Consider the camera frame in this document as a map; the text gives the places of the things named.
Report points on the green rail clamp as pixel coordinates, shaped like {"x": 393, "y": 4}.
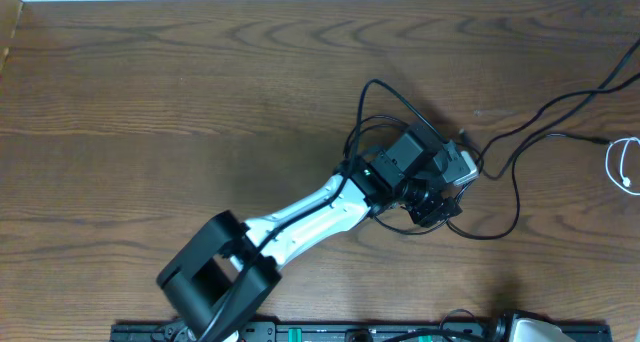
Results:
{"x": 295, "y": 335}

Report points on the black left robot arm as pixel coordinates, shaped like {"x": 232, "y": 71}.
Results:
{"x": 217, "y": 281}

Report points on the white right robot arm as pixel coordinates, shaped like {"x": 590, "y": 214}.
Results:
{"x": 522, "y": 326}

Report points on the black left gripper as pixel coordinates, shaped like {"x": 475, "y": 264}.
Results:
{"x": 431, "y": 213}

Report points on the black aluminium mounting rail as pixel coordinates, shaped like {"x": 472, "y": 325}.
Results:
{"x": 273, "y": 331}

